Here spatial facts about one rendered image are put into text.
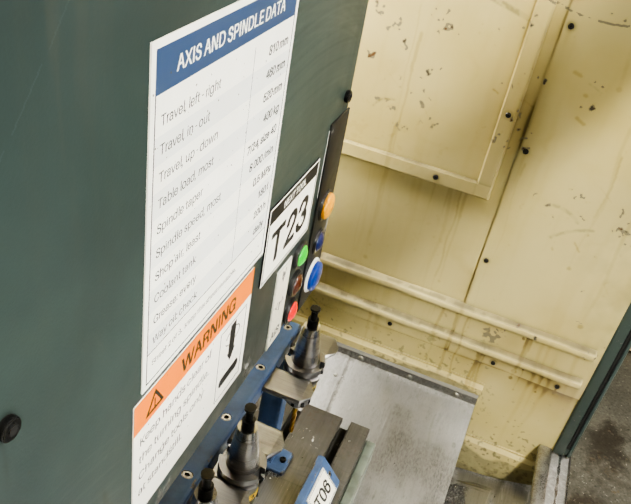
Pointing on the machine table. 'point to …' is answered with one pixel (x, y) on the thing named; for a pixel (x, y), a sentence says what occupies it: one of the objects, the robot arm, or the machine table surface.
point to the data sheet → (209, 164)
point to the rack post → (271, 414)
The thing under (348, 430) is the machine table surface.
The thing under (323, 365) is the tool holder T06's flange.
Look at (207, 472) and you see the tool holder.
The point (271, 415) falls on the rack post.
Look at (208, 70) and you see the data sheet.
